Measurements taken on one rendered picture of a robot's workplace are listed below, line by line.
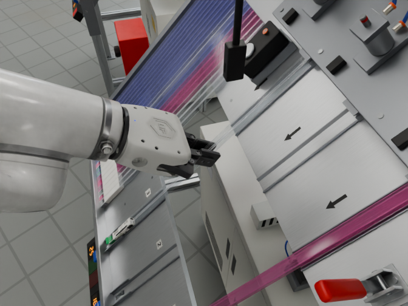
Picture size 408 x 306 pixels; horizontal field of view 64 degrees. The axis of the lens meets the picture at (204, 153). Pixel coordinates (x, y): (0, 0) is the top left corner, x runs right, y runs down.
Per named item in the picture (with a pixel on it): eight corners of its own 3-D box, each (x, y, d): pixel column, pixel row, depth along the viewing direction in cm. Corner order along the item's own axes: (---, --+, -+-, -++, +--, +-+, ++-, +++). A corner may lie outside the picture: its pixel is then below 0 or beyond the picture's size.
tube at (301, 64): (112, 244, 66) (107, 244, 65) (112, 238, 67) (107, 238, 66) (313, 62, 44) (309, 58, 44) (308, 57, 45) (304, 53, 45)
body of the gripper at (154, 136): (124, 138, 39) (199, 155, 45) (114, 87, 45) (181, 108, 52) (101, 177, 43) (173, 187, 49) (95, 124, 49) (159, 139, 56)
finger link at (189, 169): (183, 183, 44) (200, 167, 49) (142, 146, 45) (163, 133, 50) (179, 188, 45) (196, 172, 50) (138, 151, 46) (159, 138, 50)
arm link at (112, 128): (107, 129, 38) (132, 135, 39) (101, 84, 43) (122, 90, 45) (83, 174, 42) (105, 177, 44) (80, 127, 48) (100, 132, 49)
